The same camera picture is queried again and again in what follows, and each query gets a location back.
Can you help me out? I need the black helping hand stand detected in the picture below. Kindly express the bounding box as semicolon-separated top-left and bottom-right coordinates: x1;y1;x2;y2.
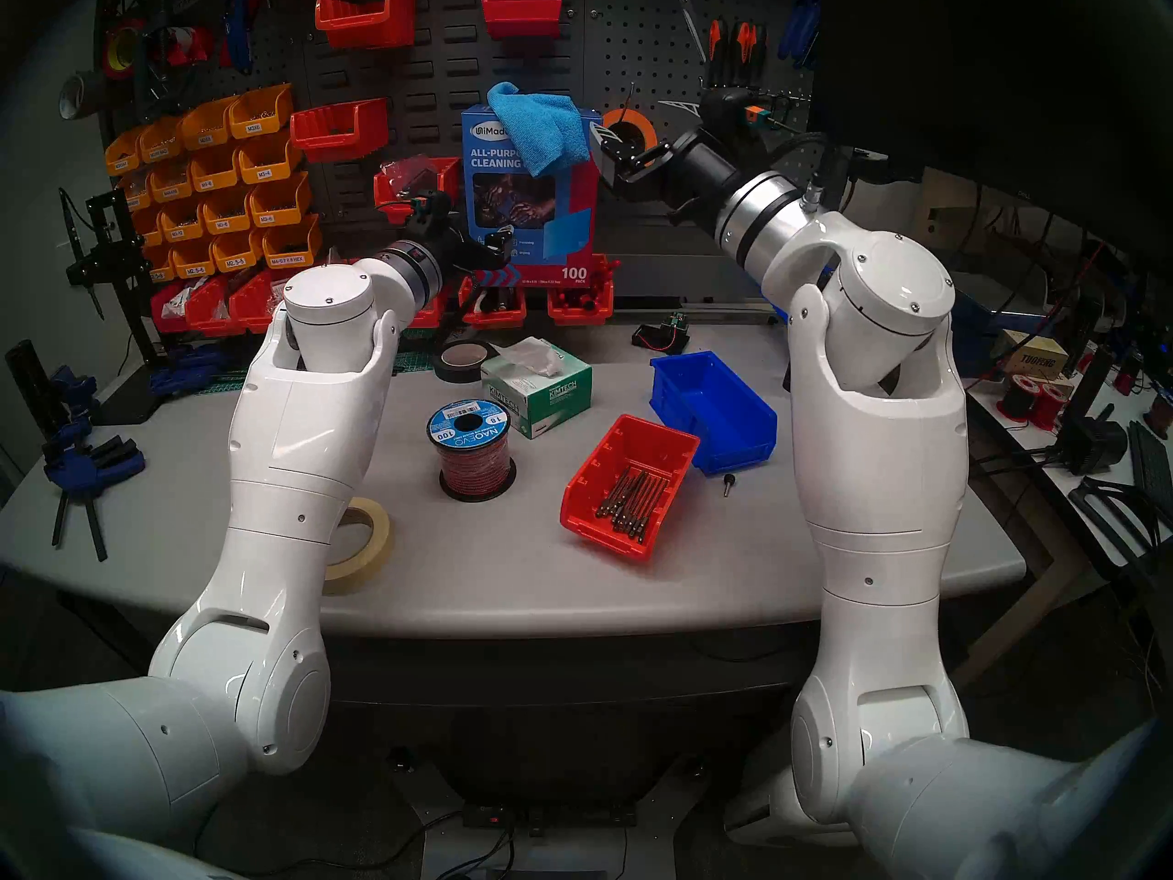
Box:
60;186;157;366

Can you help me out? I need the red white tape roll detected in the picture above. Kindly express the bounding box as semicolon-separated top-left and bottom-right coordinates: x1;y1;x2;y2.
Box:
160;26;216;68

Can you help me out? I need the green white tissue box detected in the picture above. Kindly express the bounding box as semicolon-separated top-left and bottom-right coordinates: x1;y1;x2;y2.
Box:
481;337;594;440

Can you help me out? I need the black monitor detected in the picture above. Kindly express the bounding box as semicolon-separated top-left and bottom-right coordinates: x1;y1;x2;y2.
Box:
806;0;1173;274

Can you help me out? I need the red yellow tape roll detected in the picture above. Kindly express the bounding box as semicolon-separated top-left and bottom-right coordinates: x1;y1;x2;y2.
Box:
101;21;148;82

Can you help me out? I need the grey perforated pegboard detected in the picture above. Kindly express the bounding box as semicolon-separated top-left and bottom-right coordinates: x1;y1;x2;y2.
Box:
584;0;844;228

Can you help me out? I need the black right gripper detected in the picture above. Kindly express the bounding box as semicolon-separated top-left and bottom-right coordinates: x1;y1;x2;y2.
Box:
591;99;740;226

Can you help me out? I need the clear plastic bag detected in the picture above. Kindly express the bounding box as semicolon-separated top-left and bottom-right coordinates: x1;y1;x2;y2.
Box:
380;154;439;201

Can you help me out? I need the blue microfibre shop towel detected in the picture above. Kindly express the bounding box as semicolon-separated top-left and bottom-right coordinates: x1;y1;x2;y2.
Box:
486;81;592;178

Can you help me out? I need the blue red towel box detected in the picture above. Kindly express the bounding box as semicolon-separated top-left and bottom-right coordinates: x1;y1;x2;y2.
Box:
460;104;601;288

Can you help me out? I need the blue bar clamp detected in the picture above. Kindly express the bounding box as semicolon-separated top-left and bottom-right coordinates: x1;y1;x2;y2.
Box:
147;342;230;398
5;337;97;448
41;434;148;563

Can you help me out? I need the grey duct tape roll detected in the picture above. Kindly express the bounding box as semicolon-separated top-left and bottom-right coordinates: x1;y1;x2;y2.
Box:
58;71;106;120

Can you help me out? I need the circuit board with battery holder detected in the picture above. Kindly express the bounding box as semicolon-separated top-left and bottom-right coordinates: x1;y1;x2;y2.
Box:
630;312;693;355

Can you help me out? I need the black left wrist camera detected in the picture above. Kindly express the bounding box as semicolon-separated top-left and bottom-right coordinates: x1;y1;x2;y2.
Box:
403;191;455;237

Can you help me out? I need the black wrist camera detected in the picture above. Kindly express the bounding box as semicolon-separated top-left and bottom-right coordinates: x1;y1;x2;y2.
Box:
701;85;769;141
403;191;455;237

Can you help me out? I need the red wire spool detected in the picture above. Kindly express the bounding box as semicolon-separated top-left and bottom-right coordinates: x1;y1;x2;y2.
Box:
426;400;517;503

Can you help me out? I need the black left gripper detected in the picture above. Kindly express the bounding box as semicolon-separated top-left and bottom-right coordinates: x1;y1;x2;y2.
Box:
436;214;518;281

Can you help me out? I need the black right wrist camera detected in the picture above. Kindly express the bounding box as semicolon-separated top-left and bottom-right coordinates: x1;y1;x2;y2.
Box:
701;85;769;141

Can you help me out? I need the black tape roll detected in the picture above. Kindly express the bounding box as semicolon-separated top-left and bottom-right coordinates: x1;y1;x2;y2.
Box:
433;339;500;384

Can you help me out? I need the blue plastic storage bin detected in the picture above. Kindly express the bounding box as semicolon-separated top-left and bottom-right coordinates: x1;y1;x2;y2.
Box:
649;351;778;476

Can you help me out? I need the black power strip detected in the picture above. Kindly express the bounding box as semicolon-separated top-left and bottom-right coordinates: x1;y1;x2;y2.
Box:
463;800;638;838

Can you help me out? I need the beige masking tape roll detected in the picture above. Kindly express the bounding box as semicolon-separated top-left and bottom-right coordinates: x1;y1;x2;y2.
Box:
323;496;395;597

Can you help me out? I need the red plastic storage bin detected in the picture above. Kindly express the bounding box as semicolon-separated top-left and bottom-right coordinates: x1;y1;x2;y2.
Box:
560;413;702;561

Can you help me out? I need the orange tape roll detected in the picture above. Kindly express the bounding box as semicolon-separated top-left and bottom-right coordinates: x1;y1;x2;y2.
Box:
603;108;659;153

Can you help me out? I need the blue bench power supply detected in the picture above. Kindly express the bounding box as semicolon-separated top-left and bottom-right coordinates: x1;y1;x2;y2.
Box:
953;287;1018;366

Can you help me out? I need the small cardboard box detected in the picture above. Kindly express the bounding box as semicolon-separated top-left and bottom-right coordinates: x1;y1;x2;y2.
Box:
994;328;1071;380

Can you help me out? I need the black desk device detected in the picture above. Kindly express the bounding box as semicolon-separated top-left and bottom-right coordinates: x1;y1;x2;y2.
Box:
1054;401;1130;478

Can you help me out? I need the blue handled hand tool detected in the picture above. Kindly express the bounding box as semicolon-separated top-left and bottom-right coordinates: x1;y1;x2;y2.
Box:
225;0;258;72

